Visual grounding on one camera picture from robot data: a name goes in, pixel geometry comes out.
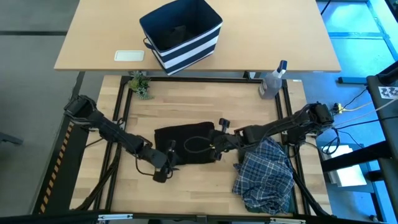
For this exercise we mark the silver metal bracket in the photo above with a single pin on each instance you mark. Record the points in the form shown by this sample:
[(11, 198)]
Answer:
[(115, 216), (287, 221)]

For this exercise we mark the dark crumpled garment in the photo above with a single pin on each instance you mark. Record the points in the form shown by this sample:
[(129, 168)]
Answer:
[(174, 37)]

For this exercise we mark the light wooden desk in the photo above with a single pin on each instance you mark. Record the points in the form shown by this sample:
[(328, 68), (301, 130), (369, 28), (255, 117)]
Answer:
[(280, 37)]

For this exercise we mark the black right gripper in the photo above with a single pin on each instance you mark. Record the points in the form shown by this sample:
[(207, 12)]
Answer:
[(227, 140)]

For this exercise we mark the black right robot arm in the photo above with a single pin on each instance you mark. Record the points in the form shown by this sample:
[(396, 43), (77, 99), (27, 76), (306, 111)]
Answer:
[(280, 126)]

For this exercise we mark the white box on floor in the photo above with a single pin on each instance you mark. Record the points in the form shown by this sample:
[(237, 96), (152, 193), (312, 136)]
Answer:
[(348, 174)]

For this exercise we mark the black hazard-striped floor ramp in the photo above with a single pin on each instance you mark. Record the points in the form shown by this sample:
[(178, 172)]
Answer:
[(66, 174)]

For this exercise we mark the black metal table frame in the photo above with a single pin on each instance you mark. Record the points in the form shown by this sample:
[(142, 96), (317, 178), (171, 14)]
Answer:
[(186, 79)]

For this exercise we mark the blue plaid shirt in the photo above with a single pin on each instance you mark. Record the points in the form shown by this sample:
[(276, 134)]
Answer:
[(264, 177)]

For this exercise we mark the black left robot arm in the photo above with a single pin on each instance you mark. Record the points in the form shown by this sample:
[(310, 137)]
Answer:
[(115, 133)]

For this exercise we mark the small green potted plant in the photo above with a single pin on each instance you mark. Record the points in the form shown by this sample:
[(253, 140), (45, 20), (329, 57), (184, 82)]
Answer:
[(139, 84)]

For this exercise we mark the black cloth garment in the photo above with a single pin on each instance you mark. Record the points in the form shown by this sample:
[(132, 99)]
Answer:
[(186, 133)]

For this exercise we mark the grey chair leg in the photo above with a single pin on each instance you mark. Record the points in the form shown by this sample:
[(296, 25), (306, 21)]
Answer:
[(11, 139)]

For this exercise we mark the white rectangular tray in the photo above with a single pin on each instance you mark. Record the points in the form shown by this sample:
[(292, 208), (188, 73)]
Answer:
[(129, 55)]

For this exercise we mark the yellow power plug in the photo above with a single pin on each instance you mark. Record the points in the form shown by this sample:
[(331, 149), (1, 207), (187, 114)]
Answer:
[(339, 108)]

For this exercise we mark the clear spray bottle blue nozzle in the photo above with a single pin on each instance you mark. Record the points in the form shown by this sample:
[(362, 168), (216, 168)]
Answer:
[(270, 85)]

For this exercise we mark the white marker tag label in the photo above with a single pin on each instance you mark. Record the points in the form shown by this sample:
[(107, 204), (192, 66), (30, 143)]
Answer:
[(388, 92)]

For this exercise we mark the dark green button shirt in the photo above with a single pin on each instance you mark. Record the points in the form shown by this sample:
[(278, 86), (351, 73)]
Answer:
[(241, 155)]

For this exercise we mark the black equipment cart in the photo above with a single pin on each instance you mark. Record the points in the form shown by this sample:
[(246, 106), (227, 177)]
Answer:
[(390, 174)]

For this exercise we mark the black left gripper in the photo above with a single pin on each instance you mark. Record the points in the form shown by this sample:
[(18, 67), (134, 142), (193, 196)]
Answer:
[(160, 160)]

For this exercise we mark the navy white striped bin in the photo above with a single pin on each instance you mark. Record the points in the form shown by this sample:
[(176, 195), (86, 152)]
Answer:
[(186, 49)]

